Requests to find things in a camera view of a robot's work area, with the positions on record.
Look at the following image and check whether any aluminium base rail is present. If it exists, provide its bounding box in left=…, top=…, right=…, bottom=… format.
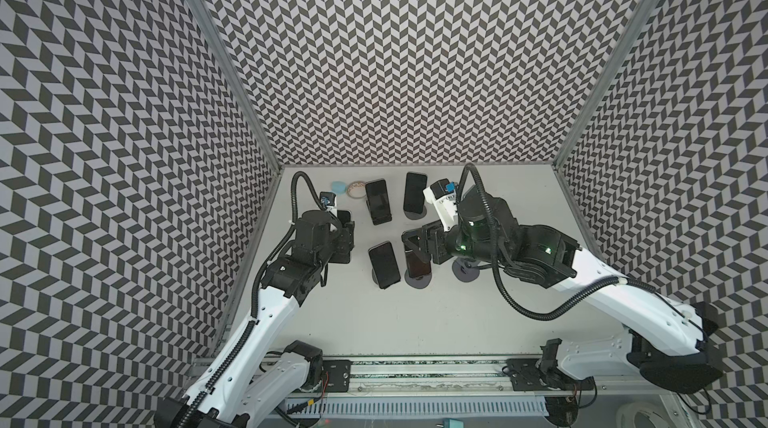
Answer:
left=191, top=355, right=679, bottom=399

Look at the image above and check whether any black phone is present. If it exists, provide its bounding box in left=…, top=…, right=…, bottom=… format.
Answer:
left=405, top=248, right=432, bottom=279
left=368, top=242, right=401, bottom=290
left=365, top=179, right=392, bottom=226
left=403, top=172, right=428, bottom=211

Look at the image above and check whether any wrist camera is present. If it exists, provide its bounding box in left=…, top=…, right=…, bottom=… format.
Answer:
left=318, top=192, right=336, bottom=210
left=423, top=179, right=458, bottom=232

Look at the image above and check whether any back centre black phone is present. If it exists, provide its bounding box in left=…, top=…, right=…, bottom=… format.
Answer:
left=403, top=172, right=428, bottom=211

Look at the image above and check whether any front centre black phone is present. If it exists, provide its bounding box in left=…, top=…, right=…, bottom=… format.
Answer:
left=405, top=248, right=432, bottom=279

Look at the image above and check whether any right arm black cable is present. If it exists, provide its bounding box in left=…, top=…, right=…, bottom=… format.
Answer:
left=457, top=163, right=706, bottom=333

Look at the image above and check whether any front left black phone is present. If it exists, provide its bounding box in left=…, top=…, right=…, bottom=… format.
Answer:
left=368, top=242, right=401, bottom=290

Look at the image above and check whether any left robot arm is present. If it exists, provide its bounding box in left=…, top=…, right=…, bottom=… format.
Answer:
left=154, top=210, right=355, bottom=427

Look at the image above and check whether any light blue round disc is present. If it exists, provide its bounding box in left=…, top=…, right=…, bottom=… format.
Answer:
left=331, top=181, right=348, bottom=195

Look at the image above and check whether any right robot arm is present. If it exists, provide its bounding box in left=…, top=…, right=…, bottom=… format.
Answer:
left=402, top=179, right=724, bottom=394

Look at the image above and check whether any grey round stand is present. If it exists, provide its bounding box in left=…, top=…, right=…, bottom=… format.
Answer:
left=404, top=272, right=432, bottom=290
left=452, top=258, right=480, bottom=283
left=404, top=204, right=427, bottom=220

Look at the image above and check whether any back left black phone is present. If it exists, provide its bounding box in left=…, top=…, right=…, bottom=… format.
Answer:
left=365, top=179, right=392, bottom=226

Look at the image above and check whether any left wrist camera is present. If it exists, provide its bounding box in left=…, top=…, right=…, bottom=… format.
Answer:
left=318, top=192, right=336, bottom=210

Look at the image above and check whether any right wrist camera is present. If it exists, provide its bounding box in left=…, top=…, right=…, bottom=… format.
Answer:
left=423, top=179, right=458, bottom=232

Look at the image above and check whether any grey round stand back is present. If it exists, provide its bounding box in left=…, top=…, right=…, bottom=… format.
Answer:
left=404, top=204, right=427, bottom=220

